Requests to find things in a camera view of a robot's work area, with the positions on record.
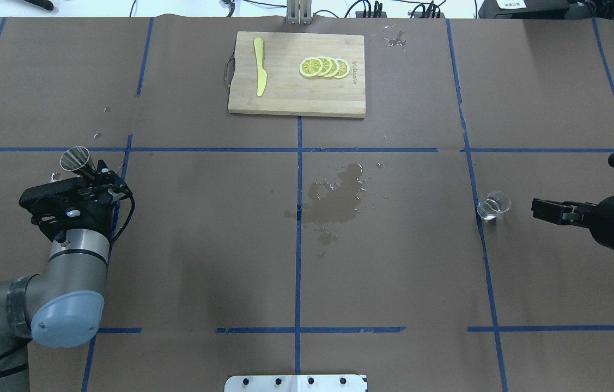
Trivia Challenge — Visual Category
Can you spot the lemon slice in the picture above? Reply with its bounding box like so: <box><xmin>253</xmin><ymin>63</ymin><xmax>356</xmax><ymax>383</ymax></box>
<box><xmin>324</xmin><ymin>58</ymin><xmax>340</xmax><ymax>78</ymax></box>
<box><xmin>333</xmin><ymin>59</ymin><xmax>351</xmax><ymax>79</ymax></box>
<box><xmin>299</xmin><ymin>57</ymin><xmax>324</xmax><ymax>78</ymax></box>
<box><xmin>317</xmin><ymin>56</ymin><xmax>335</xmax><ymax>77</ymax></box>

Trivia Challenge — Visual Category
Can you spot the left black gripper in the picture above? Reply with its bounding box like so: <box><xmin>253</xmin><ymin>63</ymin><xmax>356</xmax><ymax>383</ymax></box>
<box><xmin>19</xmin><ymin>160</ymin><xmax>134</xmax><ymax>243</ymax></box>

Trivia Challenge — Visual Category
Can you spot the black monitor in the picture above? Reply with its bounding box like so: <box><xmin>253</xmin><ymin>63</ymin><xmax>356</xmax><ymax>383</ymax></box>
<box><xmin>478</xmin><ymin>1</ymin><xmax>591</xmax><ymax>20</ymax></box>

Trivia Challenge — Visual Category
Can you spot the aluminium frame post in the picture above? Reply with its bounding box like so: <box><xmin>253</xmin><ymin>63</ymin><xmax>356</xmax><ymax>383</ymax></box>
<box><xmin>286</xmin><ymin>0</ymin><xmax>313</xmax><ymax>25</ymax></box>

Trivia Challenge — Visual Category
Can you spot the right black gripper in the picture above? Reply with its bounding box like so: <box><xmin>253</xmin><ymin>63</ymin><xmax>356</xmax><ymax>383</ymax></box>
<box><xmin>531</xmin><ymin>151</ymin><xmax>614</xmax><ymax>254</ymax></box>

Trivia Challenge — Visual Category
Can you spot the bamboo cutting board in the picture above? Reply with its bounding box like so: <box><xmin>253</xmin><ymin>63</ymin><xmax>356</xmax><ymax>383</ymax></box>
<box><xmin>228</xmin><ymin>30</ymin><xmax>367</xmax><ymax>118</ymax></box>

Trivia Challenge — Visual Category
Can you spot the yellow plastic knife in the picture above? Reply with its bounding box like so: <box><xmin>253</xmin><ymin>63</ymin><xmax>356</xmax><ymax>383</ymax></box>
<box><xmin>253</xmin><ymin>37</ymin><xmax>268</xmax><ymax>97</ymax></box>

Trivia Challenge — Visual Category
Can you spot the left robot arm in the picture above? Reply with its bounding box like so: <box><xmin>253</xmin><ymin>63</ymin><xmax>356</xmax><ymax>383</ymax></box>
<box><xmin>0</xmin><ymin>158</ymin><xmax>134</xmax><ymax>391</ymax></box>

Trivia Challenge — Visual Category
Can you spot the clear glass measuring cup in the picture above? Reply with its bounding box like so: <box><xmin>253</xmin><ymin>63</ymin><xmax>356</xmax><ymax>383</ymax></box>
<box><xmin>476</xmin><ymin>190</ymin><xmax>512</xmax><ymax>222</ymax></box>

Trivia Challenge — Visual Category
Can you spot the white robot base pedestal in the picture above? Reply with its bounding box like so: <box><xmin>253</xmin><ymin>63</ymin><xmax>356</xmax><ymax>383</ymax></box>
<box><xmin>223</xmin><ymin>374</ymin><xmax>369</xmax><ymax>391</ymax></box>

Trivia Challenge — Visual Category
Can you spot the steel jigger shaker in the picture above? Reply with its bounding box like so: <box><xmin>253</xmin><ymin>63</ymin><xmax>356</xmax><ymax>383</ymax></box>
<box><xmin>60</xmin><ymin>146</ymin><xmax>99</xmax><ymax>185</ymax></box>

